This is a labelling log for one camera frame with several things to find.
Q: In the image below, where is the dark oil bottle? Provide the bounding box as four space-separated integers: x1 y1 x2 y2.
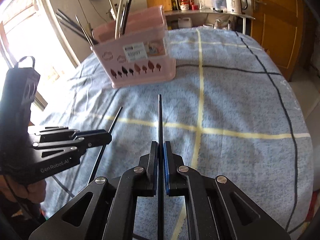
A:
175 0 180 10

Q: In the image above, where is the metal kitchen shelf table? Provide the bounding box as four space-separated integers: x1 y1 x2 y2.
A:
164 9 255 35

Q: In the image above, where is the white plastic jug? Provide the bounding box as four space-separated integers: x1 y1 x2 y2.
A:
178 17 193 29

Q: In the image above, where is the blue plaid tablecloth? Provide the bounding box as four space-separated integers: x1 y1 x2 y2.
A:
42 28 313 239

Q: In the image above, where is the silver metal chopstick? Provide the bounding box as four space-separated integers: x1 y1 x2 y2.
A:
75 15 94 46

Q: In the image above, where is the white window frame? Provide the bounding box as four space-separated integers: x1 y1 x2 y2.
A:
1 0 80 110

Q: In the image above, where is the red lidded jar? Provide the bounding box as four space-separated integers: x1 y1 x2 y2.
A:
180 0 190 11

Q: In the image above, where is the pink plastic utensil basket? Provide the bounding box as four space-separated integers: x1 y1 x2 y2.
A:
91 5 176 88

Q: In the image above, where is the clear plastic container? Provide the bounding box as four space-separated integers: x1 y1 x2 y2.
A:
210 0 227 12

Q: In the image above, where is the white electric kettle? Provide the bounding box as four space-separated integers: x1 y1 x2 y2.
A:
226 0 248 14

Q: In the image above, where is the wooden door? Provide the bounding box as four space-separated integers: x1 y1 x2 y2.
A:
251 0 304 81

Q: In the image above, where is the left hand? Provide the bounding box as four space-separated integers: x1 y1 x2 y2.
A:
1 175 47 204

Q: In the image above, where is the black chopstick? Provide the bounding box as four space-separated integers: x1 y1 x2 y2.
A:
157 94 164 239
55 9 98 46
59 21 90 45
120 0 132 35
87 106 123 185

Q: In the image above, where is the beige wooden chopstick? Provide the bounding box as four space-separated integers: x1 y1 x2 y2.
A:
108 0 117 20

